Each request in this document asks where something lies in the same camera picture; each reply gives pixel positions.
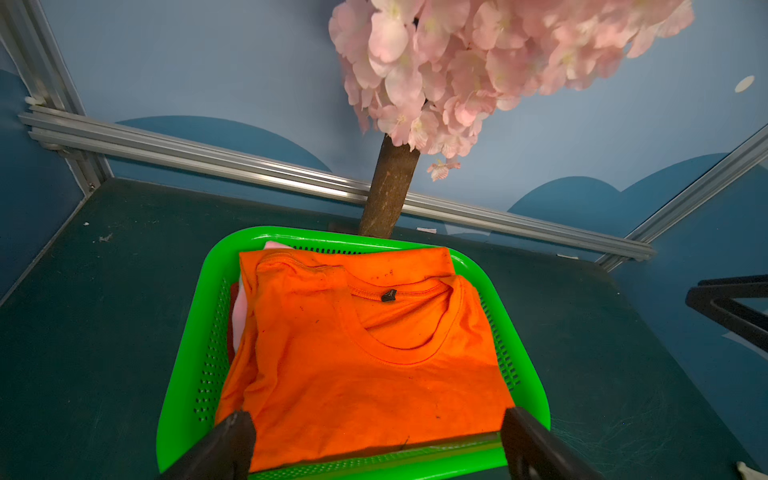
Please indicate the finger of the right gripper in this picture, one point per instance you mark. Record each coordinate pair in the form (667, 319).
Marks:
(718, 300)

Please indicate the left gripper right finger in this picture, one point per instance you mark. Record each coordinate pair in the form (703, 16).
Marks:
(533, 452)

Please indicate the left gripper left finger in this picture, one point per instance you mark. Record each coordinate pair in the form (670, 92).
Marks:
(224, 453)

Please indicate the pink t-shirt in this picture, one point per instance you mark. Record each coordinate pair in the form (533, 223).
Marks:
(237, 315)

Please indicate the orange t-shirt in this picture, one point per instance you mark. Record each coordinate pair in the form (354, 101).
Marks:
(348, 354)

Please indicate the pink cherry blossom tree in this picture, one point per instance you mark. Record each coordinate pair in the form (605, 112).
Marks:
(427, 74)

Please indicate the right aluminium frame post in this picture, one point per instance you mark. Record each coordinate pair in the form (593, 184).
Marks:
(749, 154)

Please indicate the aluminium frame post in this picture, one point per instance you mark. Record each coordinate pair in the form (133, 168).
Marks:
(749, 154)
(29, 40)

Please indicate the aluminium back frame bar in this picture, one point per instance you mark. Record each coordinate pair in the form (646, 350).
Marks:
(52, 126)

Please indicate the left aluminium frame post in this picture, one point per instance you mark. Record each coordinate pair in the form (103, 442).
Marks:
(29, 40)

